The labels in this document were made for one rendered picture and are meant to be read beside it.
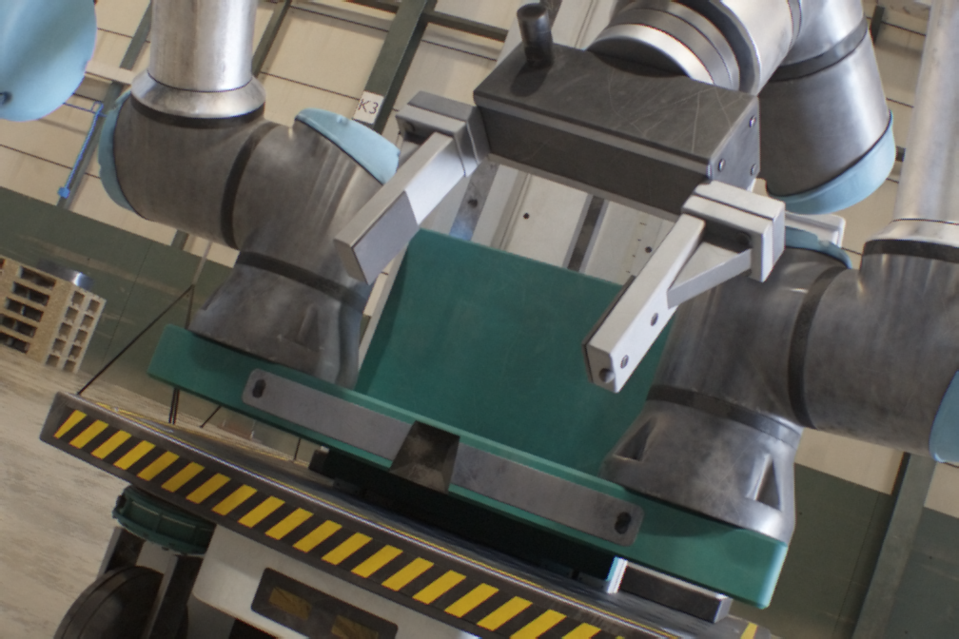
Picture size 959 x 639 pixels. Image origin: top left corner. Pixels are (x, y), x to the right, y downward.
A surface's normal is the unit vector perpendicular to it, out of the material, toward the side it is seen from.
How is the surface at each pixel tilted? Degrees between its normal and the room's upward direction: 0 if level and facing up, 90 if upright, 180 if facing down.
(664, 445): 70
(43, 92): 94
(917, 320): 99
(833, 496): 90
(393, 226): 96
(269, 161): 77
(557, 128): 156
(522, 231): 90
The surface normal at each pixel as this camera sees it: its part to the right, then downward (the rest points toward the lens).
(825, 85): 0.09, 0.61
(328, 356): 0.77, -0.18
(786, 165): -0.58, 0.71
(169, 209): -0.35, 0.67
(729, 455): 0.11, -0.47
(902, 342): -0.67, -0.18
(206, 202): -0.30, 0.40
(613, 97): -0.21, -0.63
